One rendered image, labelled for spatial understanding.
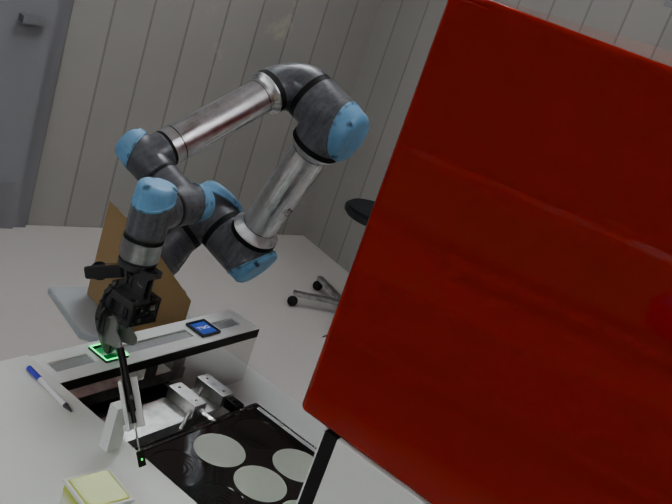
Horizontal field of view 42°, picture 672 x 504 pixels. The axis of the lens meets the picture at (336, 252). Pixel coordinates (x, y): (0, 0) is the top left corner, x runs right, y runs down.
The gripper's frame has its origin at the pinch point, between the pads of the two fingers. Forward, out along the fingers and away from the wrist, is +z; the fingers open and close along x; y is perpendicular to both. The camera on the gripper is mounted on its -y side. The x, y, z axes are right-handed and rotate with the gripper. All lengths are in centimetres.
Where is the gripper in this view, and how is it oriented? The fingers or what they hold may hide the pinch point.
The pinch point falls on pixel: (106, 345)
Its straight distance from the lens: 175.0
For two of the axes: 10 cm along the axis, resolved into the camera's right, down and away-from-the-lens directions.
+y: 7.5, 4.5, -4.8
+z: -3.1, 8.9, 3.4
